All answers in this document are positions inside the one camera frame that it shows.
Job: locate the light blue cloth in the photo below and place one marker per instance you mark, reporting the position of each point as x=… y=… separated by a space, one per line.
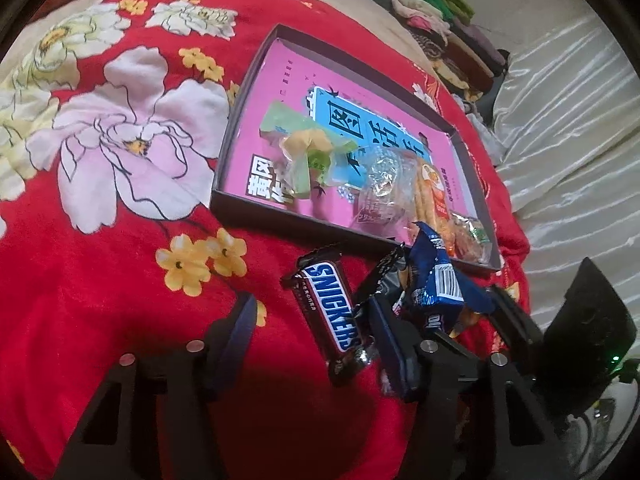
x=487 y=135

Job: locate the beige bed sheet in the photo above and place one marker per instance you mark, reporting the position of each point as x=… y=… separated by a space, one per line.
x=350 y=15

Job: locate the blue snack packet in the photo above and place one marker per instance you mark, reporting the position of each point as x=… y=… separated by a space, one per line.
x=440 y=280

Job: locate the orange bread snack packet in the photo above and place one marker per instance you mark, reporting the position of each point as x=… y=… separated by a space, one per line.
x=435 y=195

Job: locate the brown chocolate bar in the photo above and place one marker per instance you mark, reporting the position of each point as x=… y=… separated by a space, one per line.
x=327 y=305

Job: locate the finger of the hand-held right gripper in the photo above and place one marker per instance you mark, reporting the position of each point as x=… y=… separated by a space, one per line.
x=517 y=317

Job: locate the grey shallow cardboard box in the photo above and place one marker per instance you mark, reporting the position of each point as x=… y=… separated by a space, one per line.
x=280 y=222

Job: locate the red floral blanket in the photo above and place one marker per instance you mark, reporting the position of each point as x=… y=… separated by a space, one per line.
x=100 y=285

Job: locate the green clear candy packet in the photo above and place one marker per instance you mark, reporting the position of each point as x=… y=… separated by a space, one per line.
x=295 y=145

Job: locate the small clear snack packet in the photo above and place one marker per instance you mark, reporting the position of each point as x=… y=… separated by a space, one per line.
x=470 y=235

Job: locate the dark small candy packet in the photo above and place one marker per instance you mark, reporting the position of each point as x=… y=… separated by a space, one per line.
x=387 y=272

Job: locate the stack of folded clothes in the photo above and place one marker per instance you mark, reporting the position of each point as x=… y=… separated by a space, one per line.
x=450 y=30

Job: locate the white satin curtain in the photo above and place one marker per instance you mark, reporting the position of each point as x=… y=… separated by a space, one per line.
x=565 y=135

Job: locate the clear pastry packet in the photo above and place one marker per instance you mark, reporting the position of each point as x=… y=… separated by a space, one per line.
x=382 y=185

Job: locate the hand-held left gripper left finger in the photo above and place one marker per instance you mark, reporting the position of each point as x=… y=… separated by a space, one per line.
x=240 y=330

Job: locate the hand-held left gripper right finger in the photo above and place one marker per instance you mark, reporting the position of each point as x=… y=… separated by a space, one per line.
x=395 y=355

